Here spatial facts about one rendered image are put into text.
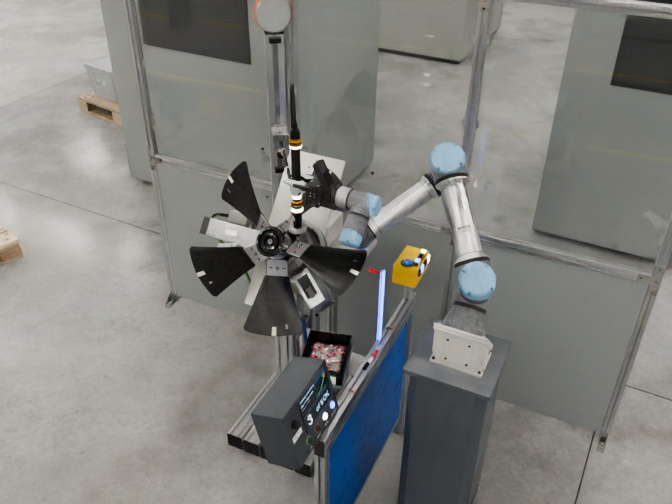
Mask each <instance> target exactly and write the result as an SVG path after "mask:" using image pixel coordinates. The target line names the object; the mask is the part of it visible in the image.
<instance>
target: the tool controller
mask: <svg viewBox="0 0 672 504"><path fill-rule="evenodd" d="M331 400H333V401H334V403H335V406H334V408H333V409H330V408H329V404H330V401H331ZM311 407H312V409H313V412H314V415H315V418H316V421H315V422H314V424H313V426H312V427H311V429H310V430H309V432H308V430H307V427H306V424H305V421H304V418H305V416H306V415H307V413H308V412H309V410H310V409H311ZM338 409H339V405H338V402H337V399H336V395H335V392H334V388H333V385H332V382H331V378H330V375H329V371H328V368H327V365H326V361H325V360H324V359H317V358H308V357H299V356H294V357H293V358H292V360H291V361H290V362H289V364H288V365H287V366H286V368H285V369H284V370H283V371H282V373H281V374H280V375H279V377H278V378H277V379H276V381H275V382H274V383H273V385H272V386H271V387H270V388H269V390H268V391H267V392H266V394H265V395H264V396H263V398H262V399H261V400H260V402H259V403H258V404H257V405H256V407H255V408H254V409H253V411H252V412H251V418H252V420H253V423H254V426H255V428H256V431H257V434H258V436H259V439H260V442H261V444H262V447H263V450H264V452H265V455H266V458H267V460H268V463H270V464H275V465H280V466H284V467H289V468H294V469H301V468H302V466H303V465H304V463H305V461H306V460H307V458H308V457H309V455H310V453H311V452H312V450H313V449H314V447H315V445H316V444H317V442H318V441H319V439H320V437H321V436H322V434H323V433H324V431H325V429H326V428H327V426H328V425H329V423H330V421H331V420H332V418H333V417H334V415H335V413H336V412H337V410H338ZM324 411H325V412H327V415H328V417H327V419H326V420H325V421H323V420H322V414H323V412H324ZM316 423H318V424H319V425H320V430H319V431H318V432H317V433H315V431H314V427H315V424H316ZM309 435H310V436H311V437H312V443H311V444H310V445H307V444H306V439H307V437H308V436H309Z"/></svg>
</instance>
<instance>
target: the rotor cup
mask: <svg viewBox="0 0 672 504"><path fill-rule="evenodd" d="M281 229H282V230H281ZM268 239H272V241H273V242H272V244H268V242H267V241H268ZM295 241H297V236H295V235H294V234H293V233H290V232H289V233H287V232H285V231H284V230H283V228H280V229H279V228H277V227H275V226H268V227H265V228H263V229H262V230H261V231H260V232H259V233H258V235H257V237H256V248H257V250H258V251H259V253H260V254H261V255H263V256H265V257H268V259H271V260H285V261H287V264H288V263H290V262H291V261H293V260H294V259H295V257H292V256H288V255H285V254H286V253H287V252H286V251H287V249H288V248H289V247H290V246H291V245H292V244H293V243H294V242H295ZM284 245H287V246H288V248H287V247H284ZM270 257H272V258H275V259H272V258H270Z"/></svg>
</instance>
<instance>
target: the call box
mask: <svg viewBox="0 0 672 504"><path fill-rule="evenodd" d="M421 250H422V249H419V248H416V247H412V246H406V247H405V249H404V250H403V252H402V253H401V255H400V256H399V257H398V259H397V260H396V262H395V263H394V265H393V276H392V282H393V283H397V284H400V285H404V286H407V287H411V288H415V287H416V286H417V284H418V282H419V281H420V279H421V278H422V276H423V274H424V273H425V271H426V270H427V268H428V264H427V265H426V267H425V268H424V270H423V272H422V273H421V275H420V276H419V277H418V271H419V269H420V268H421V266H422V264H423V263H424V261H425V260H426V258H427V257H428V255H429V251H427V250H426V252H425V253H424V255H423V256H422V258H421V259H420V261H419V262H416V261H415V259H416V258H417V256H418V255H419V253H420V252H421ZM405 258H407V259H411V260H412V261H413V264H414V263H418V266H417V267H416V266H413V264H412V265H411V266H406V265H404V264H403V260H404V259H405Z"/></svg>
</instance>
